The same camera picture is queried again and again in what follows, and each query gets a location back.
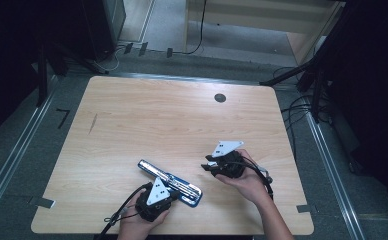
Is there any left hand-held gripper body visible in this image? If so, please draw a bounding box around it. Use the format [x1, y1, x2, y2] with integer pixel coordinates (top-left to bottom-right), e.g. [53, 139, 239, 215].
[135, 177, 172, 223]

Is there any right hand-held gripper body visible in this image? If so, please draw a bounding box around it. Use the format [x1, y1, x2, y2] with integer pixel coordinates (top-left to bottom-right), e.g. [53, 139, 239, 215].
[211, 140, 248, 179]

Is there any blue stapler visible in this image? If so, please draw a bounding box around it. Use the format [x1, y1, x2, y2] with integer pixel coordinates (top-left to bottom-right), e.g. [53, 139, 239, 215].
[137, 159, 204, 208]

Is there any person's right hand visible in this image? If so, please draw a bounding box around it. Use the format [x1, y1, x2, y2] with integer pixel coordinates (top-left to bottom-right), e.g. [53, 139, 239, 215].
[215, 148, 274, 204]

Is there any person's left hand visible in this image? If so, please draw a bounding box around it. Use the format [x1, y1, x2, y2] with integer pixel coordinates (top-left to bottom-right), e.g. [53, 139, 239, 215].
[116, 190, 172, 240]

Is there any black metal stand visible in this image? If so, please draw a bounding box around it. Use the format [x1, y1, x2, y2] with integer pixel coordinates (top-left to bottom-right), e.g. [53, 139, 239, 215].
[259, 33, 333, 124]

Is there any light wooden desk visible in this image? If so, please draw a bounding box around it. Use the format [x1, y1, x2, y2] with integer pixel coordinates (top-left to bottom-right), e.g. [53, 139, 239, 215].
[182, 0, 346, 66]

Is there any black tripod stand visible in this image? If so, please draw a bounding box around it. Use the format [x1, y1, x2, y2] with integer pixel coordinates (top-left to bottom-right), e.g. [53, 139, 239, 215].
[35, 36, 110, 108]

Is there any dark curtain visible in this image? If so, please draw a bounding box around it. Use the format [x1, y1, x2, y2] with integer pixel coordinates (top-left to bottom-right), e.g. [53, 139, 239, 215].
[0, 0, 83, 148]
[315, 0, 388, 214]

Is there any black cabinet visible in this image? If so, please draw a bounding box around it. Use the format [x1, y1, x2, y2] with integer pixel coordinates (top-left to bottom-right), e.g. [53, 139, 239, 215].
[81, 0, 127, 62]

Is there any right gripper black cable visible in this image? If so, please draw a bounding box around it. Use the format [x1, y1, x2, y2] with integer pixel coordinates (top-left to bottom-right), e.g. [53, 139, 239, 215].
[238, 156, 275, 201]

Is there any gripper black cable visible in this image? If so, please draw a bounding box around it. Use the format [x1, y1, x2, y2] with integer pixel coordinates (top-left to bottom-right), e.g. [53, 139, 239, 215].
[96, 182, 153, 240]
[238, 156, 275, 201]

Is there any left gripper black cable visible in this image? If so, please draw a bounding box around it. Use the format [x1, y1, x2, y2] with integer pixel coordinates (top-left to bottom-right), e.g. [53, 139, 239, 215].
[96, 182, 153, 240]

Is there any bundle of black floor cables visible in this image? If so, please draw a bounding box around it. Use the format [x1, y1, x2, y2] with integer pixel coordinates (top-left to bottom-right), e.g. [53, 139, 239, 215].
[271, 66, 320, 162]

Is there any metal floor rail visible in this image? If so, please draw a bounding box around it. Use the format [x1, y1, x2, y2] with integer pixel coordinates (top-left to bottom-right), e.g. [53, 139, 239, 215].
[303, 109, 366, 240]
[0, 75, 59, 222]
[108, 71, 261, 86]

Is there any thin black hanging cable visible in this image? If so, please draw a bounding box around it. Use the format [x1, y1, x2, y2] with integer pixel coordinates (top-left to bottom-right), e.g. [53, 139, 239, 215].
[172, 0, 208, 56]

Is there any white floor cable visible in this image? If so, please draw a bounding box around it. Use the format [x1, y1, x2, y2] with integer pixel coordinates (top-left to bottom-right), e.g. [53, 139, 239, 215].
[93, 45, 125, 73]

